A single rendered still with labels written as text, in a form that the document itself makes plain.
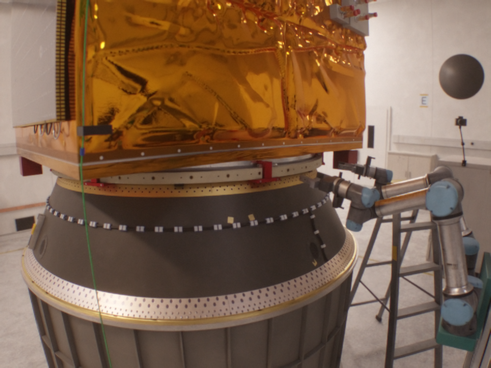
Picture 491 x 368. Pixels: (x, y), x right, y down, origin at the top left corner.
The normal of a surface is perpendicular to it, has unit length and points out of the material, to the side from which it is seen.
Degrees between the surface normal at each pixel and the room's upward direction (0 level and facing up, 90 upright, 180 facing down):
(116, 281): 62
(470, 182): 90
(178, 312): 43
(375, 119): 90
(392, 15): 90
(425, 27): 90
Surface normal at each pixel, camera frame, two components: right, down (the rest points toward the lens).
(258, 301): 0.28, -0.61
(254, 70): 0.74, 0.07
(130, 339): -0.08, 0.18
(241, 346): 0.34, 0.17
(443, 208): -0.75, -0.05
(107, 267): -0.17, -0.30
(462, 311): -0.70, 0.26
